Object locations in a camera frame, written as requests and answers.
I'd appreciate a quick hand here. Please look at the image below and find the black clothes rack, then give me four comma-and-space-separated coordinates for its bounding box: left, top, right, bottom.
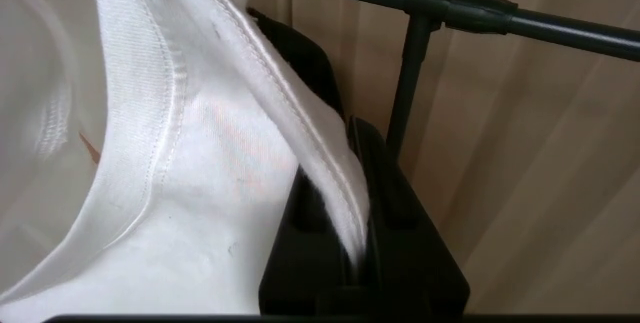
207, 0, 640, 164

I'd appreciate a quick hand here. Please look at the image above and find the beige curtain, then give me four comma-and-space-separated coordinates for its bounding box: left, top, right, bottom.
234, 0, 640, 317

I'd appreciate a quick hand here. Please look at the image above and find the pink clothes hanger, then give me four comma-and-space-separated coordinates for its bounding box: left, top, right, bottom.
78, 131, 103, 166

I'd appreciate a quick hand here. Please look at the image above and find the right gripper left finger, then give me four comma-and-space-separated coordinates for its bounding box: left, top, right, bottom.
247, 7, 362, 315

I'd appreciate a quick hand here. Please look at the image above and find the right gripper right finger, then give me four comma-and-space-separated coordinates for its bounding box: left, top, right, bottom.
348, 115, 471, 315

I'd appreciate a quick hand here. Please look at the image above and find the white printed t-shirt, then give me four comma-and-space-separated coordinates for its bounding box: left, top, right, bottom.
0, 0, 372, 317

